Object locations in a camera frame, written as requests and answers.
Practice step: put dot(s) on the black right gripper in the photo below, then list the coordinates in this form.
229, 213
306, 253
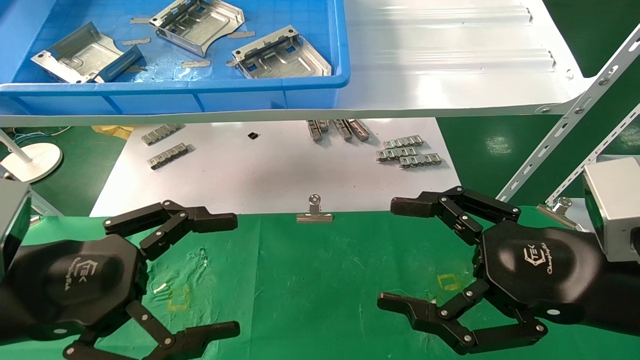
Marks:
540, 270

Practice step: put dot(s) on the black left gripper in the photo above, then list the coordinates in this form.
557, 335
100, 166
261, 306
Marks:
75, 280

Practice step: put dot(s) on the stamped sheet metal part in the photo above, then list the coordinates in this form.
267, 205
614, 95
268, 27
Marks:
85, 55
285, 62
212, 25

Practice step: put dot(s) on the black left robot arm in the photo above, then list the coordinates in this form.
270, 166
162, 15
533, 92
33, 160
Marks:
7, 310

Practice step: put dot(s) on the small grey metal link strip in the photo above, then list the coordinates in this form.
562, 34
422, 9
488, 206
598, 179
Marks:
344, 131
324, 125
168, 155
315, 131
160, 134
420, 160
360, 130
403, 142
392, 154

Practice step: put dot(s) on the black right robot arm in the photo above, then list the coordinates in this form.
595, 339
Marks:
622, 300

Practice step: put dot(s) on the small silver screw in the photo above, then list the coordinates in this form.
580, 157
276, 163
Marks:
160, 288

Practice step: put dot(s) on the green cloth mat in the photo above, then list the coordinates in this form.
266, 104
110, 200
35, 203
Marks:
325, 290

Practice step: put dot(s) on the silver binder clip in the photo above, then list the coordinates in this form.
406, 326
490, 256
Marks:
556, 212
314, 216

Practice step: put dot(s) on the white paper sheet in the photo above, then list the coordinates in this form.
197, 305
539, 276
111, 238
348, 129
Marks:
275, 175

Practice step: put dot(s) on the tiny black chip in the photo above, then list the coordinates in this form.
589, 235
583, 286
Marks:
253, 135

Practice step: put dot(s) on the yellow crumpled tape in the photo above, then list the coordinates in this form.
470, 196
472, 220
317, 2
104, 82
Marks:
117, 131

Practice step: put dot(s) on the blue plastic bin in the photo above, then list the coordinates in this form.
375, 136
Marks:
175, 97

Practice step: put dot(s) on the white metal shelf panel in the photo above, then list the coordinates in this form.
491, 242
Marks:
450, 75

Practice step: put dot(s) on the white slotted angle strut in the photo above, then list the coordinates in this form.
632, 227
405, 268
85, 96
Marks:
575, 117
595, 155

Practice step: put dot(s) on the white round lamp base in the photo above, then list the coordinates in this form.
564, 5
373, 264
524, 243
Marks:
35, 160

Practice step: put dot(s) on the grey tape strip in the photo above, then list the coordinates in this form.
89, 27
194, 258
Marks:
139, 20
241, 34
136, 41
230, 63
195, 63

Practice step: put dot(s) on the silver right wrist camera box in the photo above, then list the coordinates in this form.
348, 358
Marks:
617, 210

